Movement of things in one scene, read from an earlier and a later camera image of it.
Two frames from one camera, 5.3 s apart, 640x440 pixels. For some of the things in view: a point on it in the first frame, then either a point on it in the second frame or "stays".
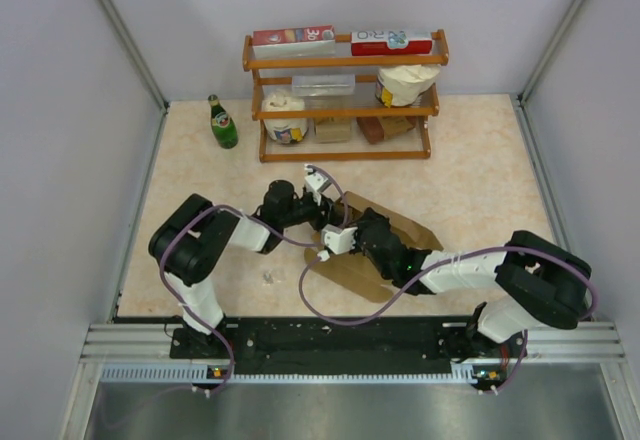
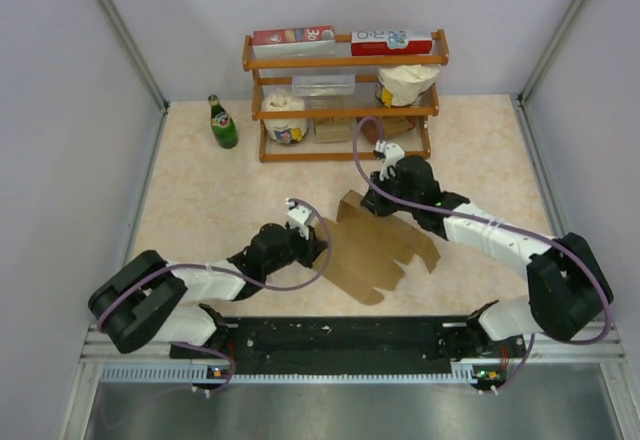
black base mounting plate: x=349 y=348 stays
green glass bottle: x=223 y=125 stays
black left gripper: x=331 y=215 to x=311 y=248
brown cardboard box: x=330 y=253 stays
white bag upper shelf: x=401 y=85 stays
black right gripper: x=370 y=216 to x=376 y=205
